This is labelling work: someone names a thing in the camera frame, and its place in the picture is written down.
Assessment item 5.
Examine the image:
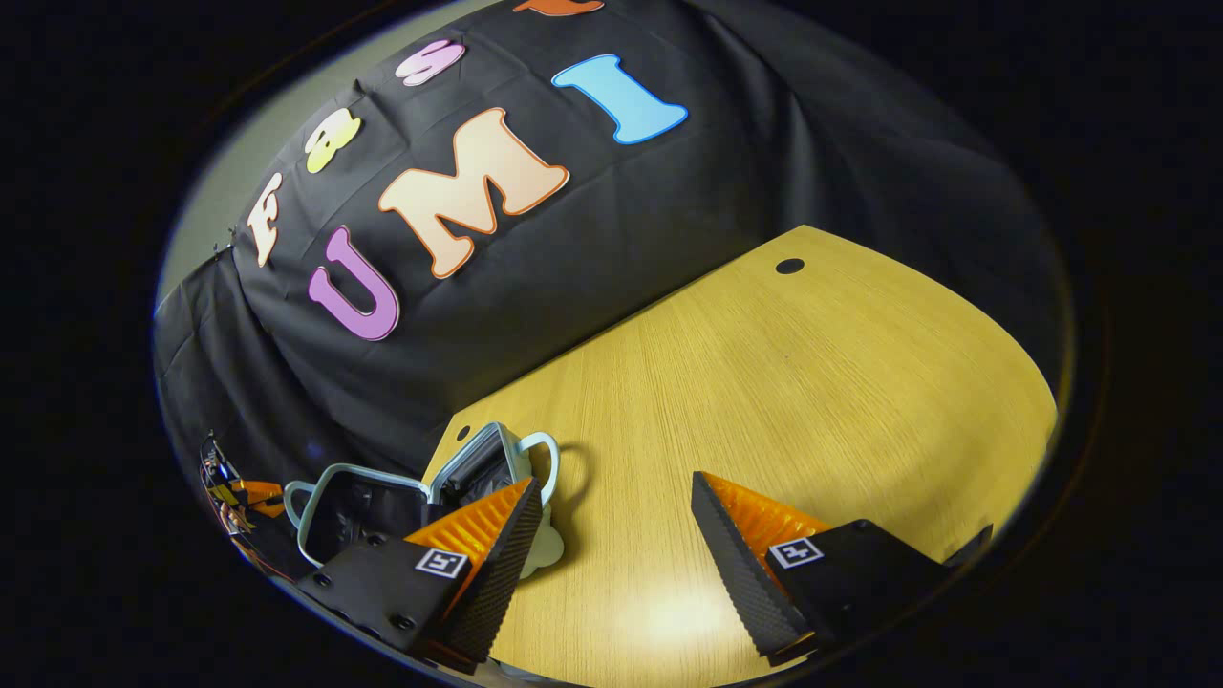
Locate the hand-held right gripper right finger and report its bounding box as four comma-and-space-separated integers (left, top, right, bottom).
690, 470, 956, 668

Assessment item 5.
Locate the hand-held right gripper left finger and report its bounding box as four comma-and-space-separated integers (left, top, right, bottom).
295, 477, 545, 676

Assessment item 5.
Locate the white suitcase with handle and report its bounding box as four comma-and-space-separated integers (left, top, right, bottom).
284, 421, 566, 581

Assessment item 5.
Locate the black backdrop cloth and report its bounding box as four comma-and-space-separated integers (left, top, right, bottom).
153, 0, 1066, 498

